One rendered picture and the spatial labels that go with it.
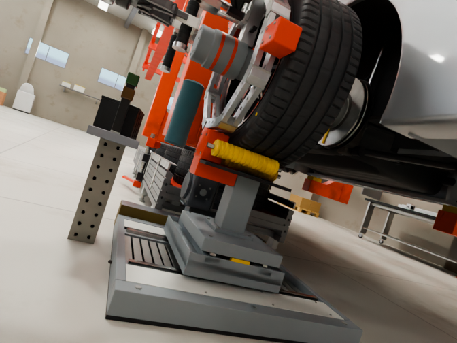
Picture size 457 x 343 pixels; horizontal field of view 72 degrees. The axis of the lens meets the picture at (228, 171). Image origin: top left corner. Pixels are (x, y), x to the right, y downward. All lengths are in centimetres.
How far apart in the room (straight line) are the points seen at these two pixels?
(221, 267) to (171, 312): 24
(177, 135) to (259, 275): 60
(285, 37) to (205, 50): 34
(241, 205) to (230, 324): 43
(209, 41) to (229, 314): 87
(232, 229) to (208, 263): 21
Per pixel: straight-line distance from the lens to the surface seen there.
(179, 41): 101
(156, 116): 359
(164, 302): 92
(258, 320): 103
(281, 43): 93
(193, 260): 105
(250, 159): 109
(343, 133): 141
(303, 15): 104
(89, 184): 135
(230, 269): 110
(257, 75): 98
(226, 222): 120
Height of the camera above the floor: 45
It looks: level
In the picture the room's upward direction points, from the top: 18 degrees clockwise
